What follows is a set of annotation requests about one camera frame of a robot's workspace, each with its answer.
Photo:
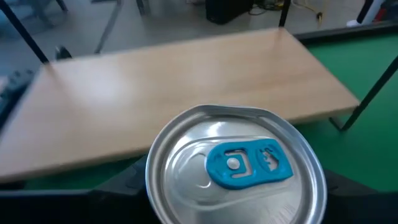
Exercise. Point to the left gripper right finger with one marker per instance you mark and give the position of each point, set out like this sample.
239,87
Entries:
363,208

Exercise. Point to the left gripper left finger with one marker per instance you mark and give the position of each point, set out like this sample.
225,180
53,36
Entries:
62,208

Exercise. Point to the teal Red Bull can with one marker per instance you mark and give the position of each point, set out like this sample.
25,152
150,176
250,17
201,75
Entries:
236,186

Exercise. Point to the white floor stand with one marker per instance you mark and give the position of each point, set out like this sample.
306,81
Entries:
353,23

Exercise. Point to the black floor cabinet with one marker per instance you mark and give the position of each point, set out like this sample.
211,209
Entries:
228,11

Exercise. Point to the black table border frame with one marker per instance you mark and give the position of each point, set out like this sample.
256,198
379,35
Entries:
342,32

